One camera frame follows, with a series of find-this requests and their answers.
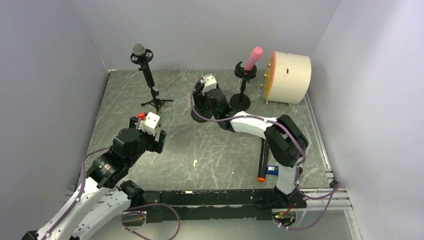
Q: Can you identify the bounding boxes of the black microphone orange end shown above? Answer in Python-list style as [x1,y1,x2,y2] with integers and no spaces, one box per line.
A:
[257,138,270,183]

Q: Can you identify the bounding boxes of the black round-base clip stand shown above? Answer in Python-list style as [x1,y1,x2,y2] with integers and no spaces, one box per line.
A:
[190,99,212,123]

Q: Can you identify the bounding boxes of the black round-base shock-mount stand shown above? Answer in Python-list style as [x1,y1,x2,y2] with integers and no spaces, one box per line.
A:
[229,61,257,111]

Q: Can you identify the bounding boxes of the beige cylindrical drum box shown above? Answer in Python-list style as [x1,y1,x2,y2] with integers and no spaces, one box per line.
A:
[264,51,312,105]

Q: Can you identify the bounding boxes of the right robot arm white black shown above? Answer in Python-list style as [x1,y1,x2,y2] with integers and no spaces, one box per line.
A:
[189,78,309,208]

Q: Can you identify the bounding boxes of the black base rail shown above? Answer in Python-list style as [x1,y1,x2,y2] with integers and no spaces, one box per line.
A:
[143,188,290,221]

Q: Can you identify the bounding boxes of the grey-head microphone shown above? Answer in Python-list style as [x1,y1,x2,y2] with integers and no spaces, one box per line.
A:
[132,43,146,64]

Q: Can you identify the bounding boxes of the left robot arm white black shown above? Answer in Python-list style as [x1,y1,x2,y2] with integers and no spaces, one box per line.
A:
[22,126,167,240]

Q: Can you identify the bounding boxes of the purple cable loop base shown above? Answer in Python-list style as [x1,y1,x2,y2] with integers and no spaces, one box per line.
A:
[120,202,181,240]

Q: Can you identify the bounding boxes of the black tripod microphone stand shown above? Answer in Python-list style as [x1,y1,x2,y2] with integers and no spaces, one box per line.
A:
[130,49,174,115]

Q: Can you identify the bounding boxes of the blue black stapler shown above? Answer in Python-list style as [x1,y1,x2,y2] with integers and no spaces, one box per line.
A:
[266,165,279,176]

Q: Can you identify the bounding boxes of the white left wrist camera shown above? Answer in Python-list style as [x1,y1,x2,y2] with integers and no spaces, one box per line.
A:
[135,112,161,136]

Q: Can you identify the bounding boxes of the pink microphone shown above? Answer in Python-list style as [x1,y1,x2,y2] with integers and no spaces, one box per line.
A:
[244,46,263,71]

